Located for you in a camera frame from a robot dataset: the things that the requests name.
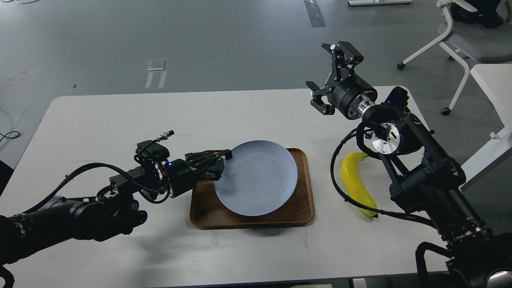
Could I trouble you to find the white desk base bar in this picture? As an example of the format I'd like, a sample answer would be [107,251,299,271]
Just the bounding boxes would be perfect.
[347,0,413,7]

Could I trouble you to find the yellow banana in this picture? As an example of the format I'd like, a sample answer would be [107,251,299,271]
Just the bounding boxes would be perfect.
[340,152,377,209]

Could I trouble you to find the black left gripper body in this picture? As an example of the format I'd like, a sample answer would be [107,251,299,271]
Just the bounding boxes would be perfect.
[166,159,199,198]

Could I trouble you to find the light blue round plate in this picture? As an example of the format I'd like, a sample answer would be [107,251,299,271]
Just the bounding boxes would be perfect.
[214,140,298,216]

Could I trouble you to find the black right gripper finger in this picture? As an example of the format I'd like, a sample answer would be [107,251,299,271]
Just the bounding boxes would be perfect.
[306,82,335,115]
[322,41,364,84]

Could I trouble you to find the white side table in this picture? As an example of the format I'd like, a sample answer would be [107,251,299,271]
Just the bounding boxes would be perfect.
[462,62,512,188]

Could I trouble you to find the grey floor tape strip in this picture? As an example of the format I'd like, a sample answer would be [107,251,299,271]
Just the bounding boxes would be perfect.
[304,0,327,28]

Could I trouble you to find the brown wooden tray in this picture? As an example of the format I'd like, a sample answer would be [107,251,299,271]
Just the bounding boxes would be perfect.
[190,148,315,230]

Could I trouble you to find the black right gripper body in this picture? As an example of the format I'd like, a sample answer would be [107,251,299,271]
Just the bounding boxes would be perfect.
[329,75,378,120]

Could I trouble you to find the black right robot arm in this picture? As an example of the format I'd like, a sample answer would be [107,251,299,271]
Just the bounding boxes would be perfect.
[306,41,512,288]

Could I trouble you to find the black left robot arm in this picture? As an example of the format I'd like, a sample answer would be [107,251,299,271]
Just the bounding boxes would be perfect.
[0,130,232,288]

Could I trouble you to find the white office chair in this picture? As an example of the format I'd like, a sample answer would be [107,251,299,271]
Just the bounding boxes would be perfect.
[397,0,512,116]

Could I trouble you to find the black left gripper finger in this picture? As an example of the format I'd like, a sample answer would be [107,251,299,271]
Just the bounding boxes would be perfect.
[185,149,232,165]
[192,159,225,180]

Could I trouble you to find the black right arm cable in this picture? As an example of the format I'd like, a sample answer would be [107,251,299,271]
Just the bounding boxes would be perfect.
[330,128,436,228]

